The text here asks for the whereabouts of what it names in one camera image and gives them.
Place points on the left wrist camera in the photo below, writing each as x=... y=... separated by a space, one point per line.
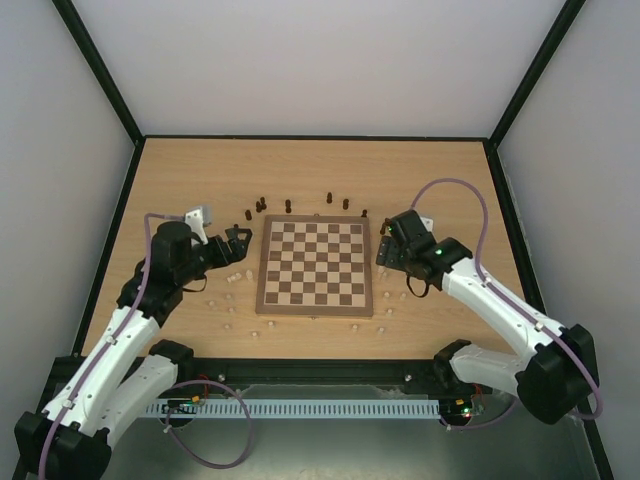
x=198 y=218

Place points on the wooden chess board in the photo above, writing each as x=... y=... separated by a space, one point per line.
x=315 y=266

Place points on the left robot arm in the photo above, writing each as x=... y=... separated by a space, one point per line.
x=75 y=433

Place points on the light blue cable duct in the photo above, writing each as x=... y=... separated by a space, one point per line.
x=298 y=409

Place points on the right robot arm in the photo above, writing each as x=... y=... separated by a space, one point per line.
x=552 y=367

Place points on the black aluminium frame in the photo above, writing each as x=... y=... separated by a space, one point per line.
x=357 y=372

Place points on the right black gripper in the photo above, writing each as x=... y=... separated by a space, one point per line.
x=388 y=251

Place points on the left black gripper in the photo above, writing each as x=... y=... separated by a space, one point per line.
x=238 y=253

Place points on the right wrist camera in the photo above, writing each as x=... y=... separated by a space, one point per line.
x=428 y=223

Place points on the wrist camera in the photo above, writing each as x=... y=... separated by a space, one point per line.
x=428 y=223
x=198 y=218

